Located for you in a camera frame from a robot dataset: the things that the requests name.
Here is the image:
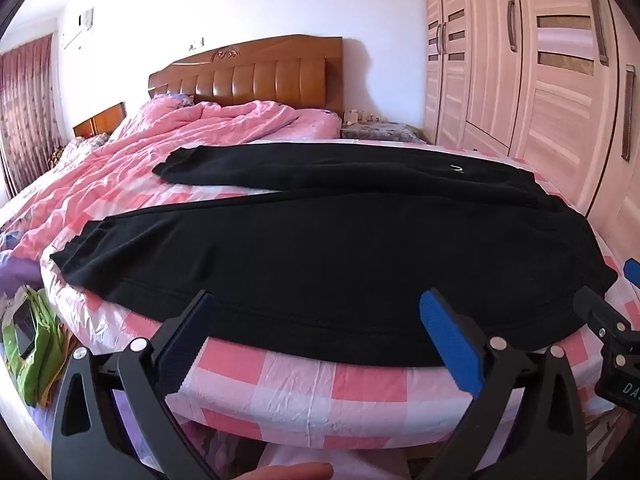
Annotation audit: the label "person's left hand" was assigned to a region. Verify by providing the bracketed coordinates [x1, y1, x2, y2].
[238, 462, 335, 480]

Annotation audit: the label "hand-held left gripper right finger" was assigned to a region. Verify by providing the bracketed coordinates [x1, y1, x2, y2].
[417, 288, 587, 480]

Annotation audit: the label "nightstand with floral cloth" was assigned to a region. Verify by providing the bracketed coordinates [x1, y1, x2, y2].
[340, 122, 432, 144]

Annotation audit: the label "pink quilt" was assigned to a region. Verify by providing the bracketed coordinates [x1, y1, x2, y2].
[0, 94, 343, 261]

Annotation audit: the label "white garment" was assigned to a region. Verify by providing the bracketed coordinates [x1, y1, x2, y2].
[259, 439, 412, 480]

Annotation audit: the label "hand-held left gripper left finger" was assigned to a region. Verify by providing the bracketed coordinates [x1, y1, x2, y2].
[51, 289, 222, 480]

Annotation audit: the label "light wooden wardrobe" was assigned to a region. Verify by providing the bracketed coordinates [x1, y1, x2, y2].
[420, 0, 640, 261]

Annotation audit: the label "purple cloth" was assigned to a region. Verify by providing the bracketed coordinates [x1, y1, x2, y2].
[0, 250, 47, 308]

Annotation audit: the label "wooden padded headboard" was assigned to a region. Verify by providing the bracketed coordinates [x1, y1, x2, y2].
[148, 35, 345, 120]

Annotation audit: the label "brown patterned pillow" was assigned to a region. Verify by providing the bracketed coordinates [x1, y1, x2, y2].
[46, 141, 68, 172]

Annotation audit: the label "dark red curtain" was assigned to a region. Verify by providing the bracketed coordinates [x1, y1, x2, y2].
[0, 34, 63, 200]

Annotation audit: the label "white air conditioner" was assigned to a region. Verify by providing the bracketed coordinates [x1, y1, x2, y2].
[59, 7, 97, 51]

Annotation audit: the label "black pants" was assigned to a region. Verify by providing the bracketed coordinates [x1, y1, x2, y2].
[49, 142, 620, 368]

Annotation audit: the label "pink checked bed sheet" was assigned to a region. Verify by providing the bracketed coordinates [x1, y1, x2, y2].
[40, 137, 640, 451]

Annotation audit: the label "wooden side cabinet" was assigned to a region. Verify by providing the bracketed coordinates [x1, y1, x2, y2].
[73, 101, 127, 139]

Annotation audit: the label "green bag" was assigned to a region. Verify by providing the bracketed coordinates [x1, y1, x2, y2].
[0, 287, 70, 407]

